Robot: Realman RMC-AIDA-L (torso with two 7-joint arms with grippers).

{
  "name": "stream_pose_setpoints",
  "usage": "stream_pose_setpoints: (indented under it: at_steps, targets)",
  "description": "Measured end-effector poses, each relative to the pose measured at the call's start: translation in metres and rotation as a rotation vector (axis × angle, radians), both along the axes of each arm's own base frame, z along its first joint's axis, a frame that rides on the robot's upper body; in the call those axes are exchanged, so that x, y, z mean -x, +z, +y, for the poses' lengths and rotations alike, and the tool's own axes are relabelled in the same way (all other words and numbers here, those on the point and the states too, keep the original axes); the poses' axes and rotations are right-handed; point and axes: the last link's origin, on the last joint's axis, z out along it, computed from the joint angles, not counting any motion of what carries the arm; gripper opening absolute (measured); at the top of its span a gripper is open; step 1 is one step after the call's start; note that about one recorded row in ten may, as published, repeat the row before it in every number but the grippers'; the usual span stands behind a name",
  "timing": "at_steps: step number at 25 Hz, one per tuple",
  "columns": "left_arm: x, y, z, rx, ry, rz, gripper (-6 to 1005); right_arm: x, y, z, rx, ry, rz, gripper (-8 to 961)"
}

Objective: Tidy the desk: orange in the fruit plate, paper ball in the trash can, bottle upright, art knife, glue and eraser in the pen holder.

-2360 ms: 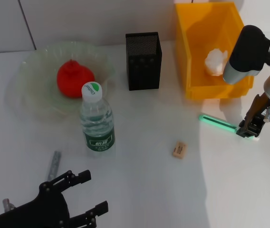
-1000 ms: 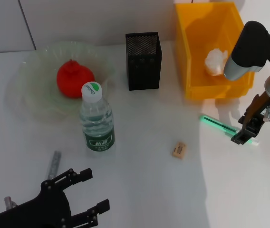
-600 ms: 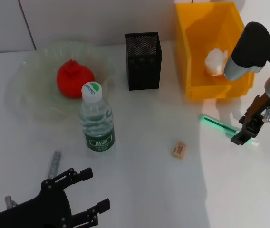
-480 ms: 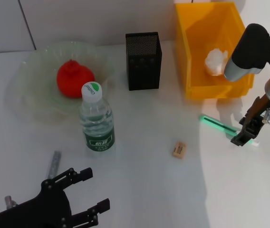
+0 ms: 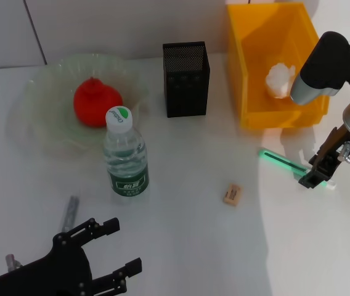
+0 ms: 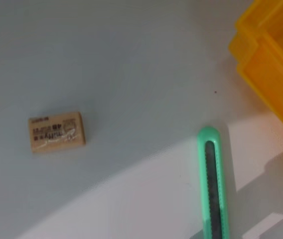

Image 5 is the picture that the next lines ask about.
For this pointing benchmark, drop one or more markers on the grey marker pen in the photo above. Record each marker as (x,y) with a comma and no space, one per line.
(70,212)

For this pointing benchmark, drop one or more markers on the green label water bottle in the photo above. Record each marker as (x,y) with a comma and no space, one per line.
(125,154)

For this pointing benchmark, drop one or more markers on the yellow plastic bin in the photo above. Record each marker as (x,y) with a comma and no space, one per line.
(255,92)

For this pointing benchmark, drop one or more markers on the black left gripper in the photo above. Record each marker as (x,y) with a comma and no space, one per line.
(55,274)

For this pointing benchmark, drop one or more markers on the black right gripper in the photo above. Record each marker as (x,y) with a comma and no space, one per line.
(335,148)

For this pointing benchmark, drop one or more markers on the beige eraser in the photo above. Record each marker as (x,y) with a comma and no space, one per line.
(233,194)

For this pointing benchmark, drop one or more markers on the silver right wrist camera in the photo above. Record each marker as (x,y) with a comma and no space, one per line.
(326,61)

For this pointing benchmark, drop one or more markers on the green glass fruit plate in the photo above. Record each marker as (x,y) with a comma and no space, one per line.
(39,101)

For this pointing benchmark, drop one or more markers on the black mesh pen holder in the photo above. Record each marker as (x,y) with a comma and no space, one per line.
(187,89)

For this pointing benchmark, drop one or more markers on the red tomato-shaped toy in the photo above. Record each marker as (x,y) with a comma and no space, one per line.
(96,101)

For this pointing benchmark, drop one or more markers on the white paper ball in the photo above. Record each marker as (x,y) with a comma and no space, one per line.
(278,81)

